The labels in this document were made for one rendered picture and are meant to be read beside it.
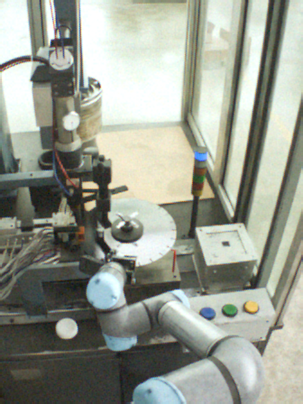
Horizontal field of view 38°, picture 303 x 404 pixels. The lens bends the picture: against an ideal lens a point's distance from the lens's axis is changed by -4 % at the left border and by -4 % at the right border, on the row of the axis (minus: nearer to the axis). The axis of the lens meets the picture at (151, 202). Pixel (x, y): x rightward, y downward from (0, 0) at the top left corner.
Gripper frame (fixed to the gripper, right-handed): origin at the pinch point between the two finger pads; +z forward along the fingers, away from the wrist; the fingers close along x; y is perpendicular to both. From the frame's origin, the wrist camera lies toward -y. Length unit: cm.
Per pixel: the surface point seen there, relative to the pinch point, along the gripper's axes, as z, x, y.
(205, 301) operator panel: 2.4, -11.0, 28.1
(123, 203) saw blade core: 29.0, 13.1, -3.0
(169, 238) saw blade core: 16.4, 4.7, 14.6
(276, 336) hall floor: 93, -57, 76
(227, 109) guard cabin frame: 48, 52, 31
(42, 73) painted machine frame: -12, 51, -24
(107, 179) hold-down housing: -2.1, 23.4, -4.4
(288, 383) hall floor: 70, -73, 81
